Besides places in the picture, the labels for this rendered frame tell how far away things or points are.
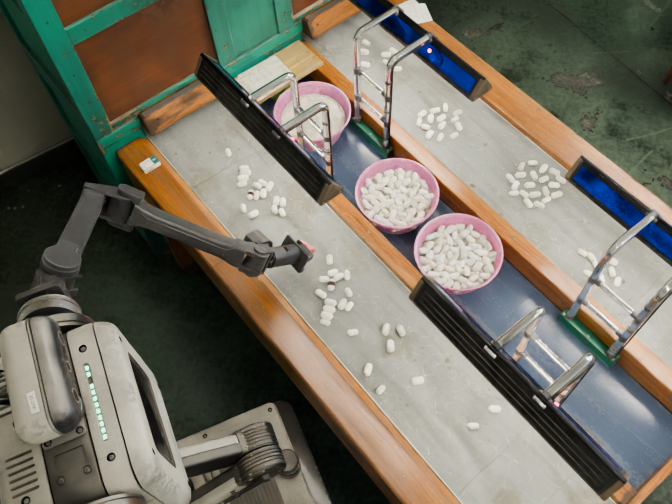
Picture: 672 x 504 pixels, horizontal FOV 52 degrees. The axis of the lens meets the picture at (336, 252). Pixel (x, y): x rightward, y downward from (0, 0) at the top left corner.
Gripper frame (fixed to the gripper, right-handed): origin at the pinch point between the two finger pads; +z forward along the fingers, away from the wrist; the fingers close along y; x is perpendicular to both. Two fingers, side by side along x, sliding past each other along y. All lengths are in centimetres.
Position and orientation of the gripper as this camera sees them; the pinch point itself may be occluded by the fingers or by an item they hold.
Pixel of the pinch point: (313, 250)
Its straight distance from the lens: 208.6
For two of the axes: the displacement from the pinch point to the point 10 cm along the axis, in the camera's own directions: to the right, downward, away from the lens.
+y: -6.3, -6.6, 4.0
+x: -4.7, 7.4, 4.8
